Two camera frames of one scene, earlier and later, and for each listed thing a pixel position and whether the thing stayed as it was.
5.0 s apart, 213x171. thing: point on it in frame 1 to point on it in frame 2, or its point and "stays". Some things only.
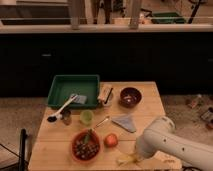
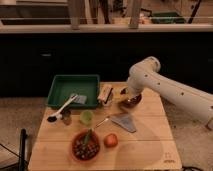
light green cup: x=87 y=117 stays
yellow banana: x=127 y=159 to x=118 y=95
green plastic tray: x=66 y=85 stays
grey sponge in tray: x=81 y=99 stays
